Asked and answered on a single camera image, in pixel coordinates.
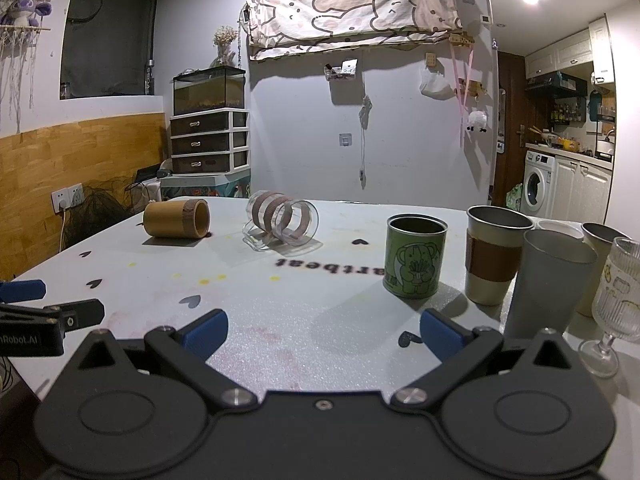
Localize white cup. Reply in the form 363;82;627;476
537;219;586;241

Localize white washing machine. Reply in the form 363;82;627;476
521;149;557;219

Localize clear brown-striped glass mug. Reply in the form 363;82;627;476
243;189;320;252

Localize white kitchen base cabinet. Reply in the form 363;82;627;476
551;154;614;225

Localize white plastic drawer unit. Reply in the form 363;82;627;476
168;108;250;176

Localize green printed tin cup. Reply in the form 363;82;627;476
383;213;448;299

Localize white hanging bag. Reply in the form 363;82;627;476
418;66;454;100

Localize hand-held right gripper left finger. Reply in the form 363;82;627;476
67;309;259;409

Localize dried flower bouquet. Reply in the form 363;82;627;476
213;25;239;67

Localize hanging white cable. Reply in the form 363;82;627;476
358;94;374;189

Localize purple plush toy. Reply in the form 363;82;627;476
0;0;54;29

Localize brown door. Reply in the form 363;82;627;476
492;51;527;207

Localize white kitchen wall cabinet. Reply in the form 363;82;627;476
524;16;617;85

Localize plain steel cup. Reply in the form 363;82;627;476
575;222;633;317

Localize bamboo cup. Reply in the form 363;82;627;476
143;198;210;239

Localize black mesh net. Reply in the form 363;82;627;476
64;184;147;243

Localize small clear wall shelf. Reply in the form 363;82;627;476
324;58;359;82

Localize white macrame wall hanging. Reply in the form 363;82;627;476
0;0;54;133

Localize ribbed glass goblet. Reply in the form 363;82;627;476
578;237;640;379

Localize white wall socket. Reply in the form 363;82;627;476
51;183;84;211

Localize printed storage box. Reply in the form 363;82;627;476
159;173;251;201

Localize dark window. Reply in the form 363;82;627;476
59;0;162;101

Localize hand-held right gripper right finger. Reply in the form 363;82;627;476
390;309;589;409

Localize black range hood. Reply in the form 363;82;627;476
524;72;589;98

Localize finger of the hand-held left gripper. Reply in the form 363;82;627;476
42;298;106;334
0;280;47;304

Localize glass fish tank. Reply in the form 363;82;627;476
172;65;247;116

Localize printed pink cloth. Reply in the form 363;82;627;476
243;0;464;62

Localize grey plastic tumbler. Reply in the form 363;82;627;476
502;228;599;342

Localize steel cup with brown sleeve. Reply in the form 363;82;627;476
464;205;535;306

